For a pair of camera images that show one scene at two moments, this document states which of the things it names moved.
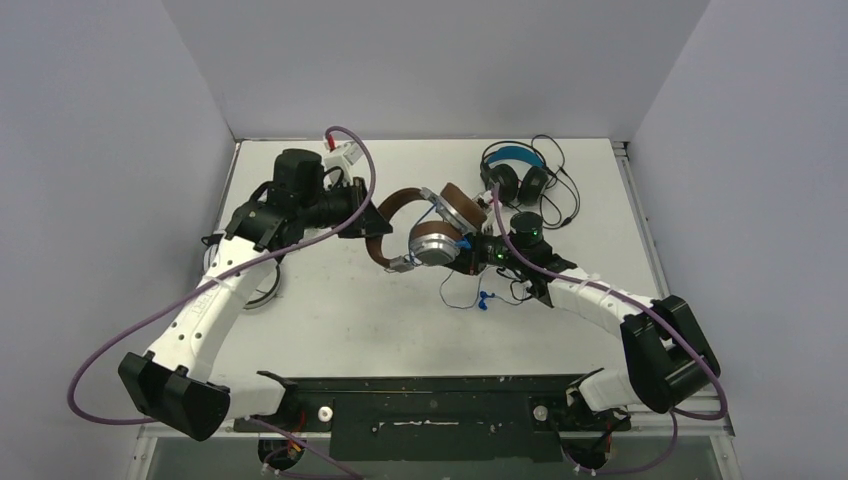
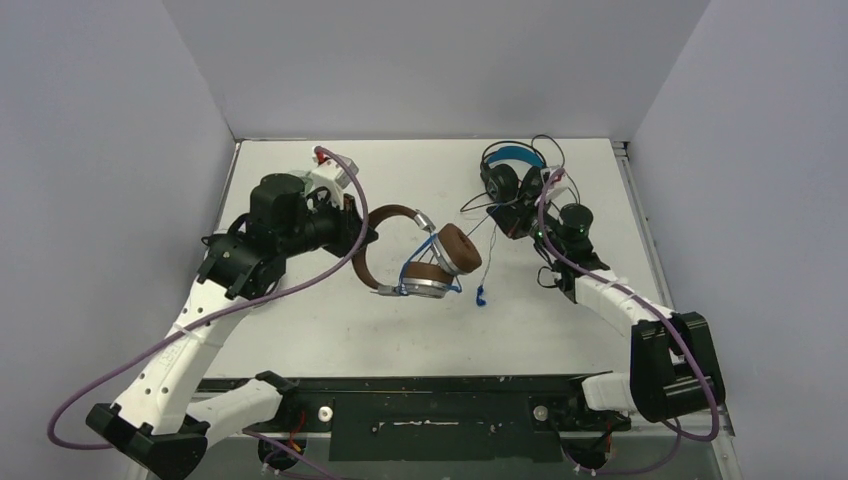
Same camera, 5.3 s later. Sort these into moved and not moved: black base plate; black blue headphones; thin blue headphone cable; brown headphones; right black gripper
Moved: thin blue headphone cable; brown headphones; right black gripper
Not moved: black blue headphones; black base plate
